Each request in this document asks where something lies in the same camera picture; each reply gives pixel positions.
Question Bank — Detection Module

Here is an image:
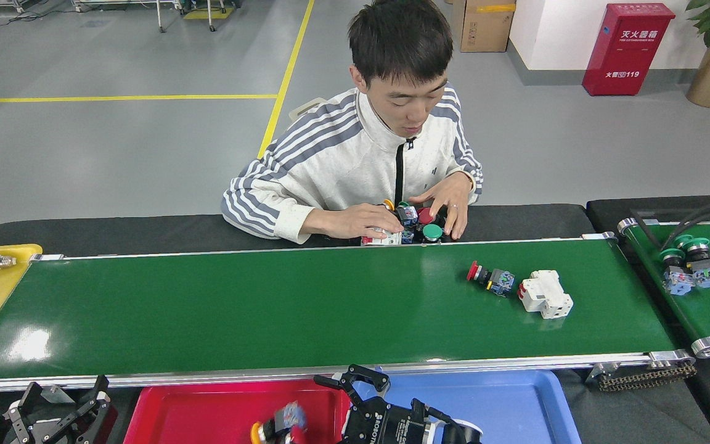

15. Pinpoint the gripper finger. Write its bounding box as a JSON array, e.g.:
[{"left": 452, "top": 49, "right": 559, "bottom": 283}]
[
  {"left": 41, "top": 375, "right": 118, "bottom": 444},
  {"left": 0, "top": 382, "right": 44, "bottom": 444}
]

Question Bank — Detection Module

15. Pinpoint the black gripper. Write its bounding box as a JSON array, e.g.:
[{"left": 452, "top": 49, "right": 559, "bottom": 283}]
[{"left": 314, "top": 364, "right": 454, "bottom": 444}]

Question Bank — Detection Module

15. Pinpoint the red plastic tray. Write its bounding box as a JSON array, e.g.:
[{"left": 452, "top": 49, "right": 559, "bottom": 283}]
[{"left": 123, "top": 378, "right": 356, "bottom": 444}]

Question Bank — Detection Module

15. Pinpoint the long green conveyor belt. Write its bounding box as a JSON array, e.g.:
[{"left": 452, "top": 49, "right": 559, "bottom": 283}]
[{"left": 0, "top": 232, "right": 698, "bottom": 398}]

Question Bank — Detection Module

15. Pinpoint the blue plastic tray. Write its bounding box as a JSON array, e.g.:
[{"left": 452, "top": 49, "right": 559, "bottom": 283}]
[{"left": 349, "top": 369, "right": 582, "bottom": 444}]

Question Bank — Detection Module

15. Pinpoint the person's right hand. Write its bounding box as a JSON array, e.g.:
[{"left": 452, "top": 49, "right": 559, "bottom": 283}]
[{"left": 326, "top": 203, "right": 405, "bottom": 240}]

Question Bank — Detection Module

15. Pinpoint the person's left hand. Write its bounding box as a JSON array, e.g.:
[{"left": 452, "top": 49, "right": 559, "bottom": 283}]
[{"left": 410, "top": 173, "right": 471, "bottom": 241}]

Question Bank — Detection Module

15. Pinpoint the person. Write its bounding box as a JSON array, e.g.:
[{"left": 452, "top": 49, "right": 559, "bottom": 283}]
[{"left": 221, "top": 0, "right": 484, "bottom": 245}]

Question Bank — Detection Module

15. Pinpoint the cardboard box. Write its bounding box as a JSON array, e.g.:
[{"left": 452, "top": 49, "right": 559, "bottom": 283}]
[{"left": 451, "top": 0, "right": 517, "bottom": 53}]

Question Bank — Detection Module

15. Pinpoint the red fire extinguisher cabinet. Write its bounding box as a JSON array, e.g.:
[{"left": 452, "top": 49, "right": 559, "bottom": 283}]
[{"left": 582, "top": 3, "right": 676, "bottom": 97}]

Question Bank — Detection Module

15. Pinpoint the white wheeled metal rack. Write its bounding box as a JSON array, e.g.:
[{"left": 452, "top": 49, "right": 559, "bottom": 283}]
[{"left": 71, "top": 0, "right": 184, "bottom": 33}]

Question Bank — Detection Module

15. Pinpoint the black drive chain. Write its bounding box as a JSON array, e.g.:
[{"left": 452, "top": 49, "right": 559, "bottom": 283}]
[{"left": 595, "top": 363, "right": 698, "bottom": 393}]

